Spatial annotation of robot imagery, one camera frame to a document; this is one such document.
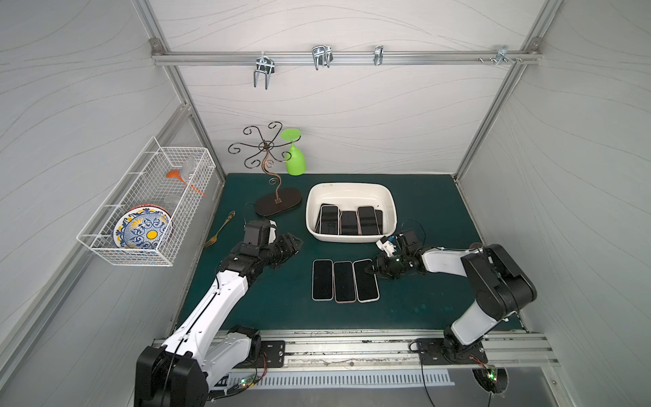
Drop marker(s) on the cream case phone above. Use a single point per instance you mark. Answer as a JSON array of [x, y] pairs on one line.
[[365, 282]]

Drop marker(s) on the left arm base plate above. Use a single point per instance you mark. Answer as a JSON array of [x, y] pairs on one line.
[[267, 354]]

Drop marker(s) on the green plastic wine glass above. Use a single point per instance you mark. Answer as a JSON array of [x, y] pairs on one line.
[[295, 162]]

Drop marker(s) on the blue yellow patterned plate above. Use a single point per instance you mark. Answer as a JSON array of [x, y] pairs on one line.
[[141, 228]]

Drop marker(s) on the white wire wall basket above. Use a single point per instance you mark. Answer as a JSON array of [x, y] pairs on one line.
[[145, 183]]

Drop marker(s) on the white plastic storage box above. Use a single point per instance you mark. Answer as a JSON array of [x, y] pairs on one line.
[[349, 196]]

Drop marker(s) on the metal hook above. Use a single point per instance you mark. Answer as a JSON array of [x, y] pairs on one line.
[[322, 56], [265, 67]]

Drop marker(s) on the brass spoon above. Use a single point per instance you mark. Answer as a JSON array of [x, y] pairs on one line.
[[211, 241]]

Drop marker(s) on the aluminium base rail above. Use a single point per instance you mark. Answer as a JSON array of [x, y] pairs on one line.
[[378, 350]]

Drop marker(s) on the small metal bracket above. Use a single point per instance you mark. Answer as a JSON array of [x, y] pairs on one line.
[[378, 55]]

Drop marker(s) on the orange plastic funnel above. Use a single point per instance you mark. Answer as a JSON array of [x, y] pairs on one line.
[[176, 174]]

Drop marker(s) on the right metal bracket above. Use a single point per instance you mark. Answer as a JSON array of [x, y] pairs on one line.
[[502, 56]]

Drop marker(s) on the left metal hook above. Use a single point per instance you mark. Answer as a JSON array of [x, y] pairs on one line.
[[265, 67]]

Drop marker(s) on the black metal cup stand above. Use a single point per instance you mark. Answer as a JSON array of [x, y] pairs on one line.
[[269, 151]]

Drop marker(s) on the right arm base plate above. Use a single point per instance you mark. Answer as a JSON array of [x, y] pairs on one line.
[[447, 351]]

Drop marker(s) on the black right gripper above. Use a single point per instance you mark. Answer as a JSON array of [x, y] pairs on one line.
[[389, 262]]

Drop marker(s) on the aluminium top rail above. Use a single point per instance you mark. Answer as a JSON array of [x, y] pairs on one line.
[[340, 58]]

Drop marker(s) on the middle metal hook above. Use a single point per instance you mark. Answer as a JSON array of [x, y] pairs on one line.
[[322, 56]]

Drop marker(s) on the mint green case phone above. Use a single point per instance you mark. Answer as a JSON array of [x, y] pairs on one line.
[[322, 280]]

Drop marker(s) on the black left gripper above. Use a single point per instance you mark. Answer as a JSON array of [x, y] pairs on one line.
[[284, 247]]

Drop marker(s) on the white vent strip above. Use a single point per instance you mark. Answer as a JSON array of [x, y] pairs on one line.
[[411, 378]]

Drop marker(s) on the dark pink case phone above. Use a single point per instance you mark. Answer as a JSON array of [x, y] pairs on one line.
[[370, 221]]

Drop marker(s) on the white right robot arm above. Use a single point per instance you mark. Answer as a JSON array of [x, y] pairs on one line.
[[500, 287]]

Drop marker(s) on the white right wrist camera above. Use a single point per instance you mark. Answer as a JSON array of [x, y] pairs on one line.
[[387, 246]]

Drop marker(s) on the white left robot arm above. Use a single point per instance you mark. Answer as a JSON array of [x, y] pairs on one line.
[[182, 371]]

